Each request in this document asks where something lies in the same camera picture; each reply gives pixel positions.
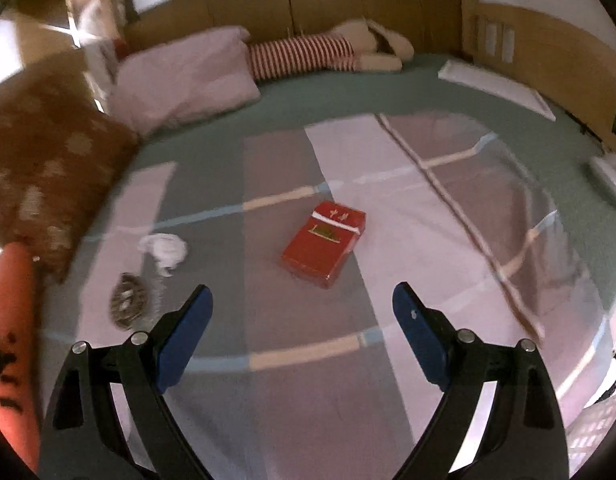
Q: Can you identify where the white plush toy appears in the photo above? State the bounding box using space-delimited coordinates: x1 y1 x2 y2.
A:
77 0 119 113

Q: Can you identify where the pink pillow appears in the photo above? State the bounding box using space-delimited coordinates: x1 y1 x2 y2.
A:
107 26 260 136

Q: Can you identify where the striped plush doll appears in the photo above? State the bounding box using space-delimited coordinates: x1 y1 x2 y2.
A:
248 18 414 81

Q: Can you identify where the red cigarette box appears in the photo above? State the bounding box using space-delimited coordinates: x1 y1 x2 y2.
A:
281 200 366 288

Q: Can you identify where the green bed sheet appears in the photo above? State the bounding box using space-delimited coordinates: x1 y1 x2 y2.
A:
102 52 616 311

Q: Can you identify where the orange carrot plush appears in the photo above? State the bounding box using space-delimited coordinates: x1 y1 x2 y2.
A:
0 243 40 470

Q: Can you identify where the white flat tray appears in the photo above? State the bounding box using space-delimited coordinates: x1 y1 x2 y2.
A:
437 61 556 122

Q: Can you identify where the white tissue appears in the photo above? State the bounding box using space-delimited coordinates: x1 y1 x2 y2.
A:
138 233 188 278

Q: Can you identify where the brown floral cushion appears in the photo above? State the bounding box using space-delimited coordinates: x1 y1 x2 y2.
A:
0 75 140 282

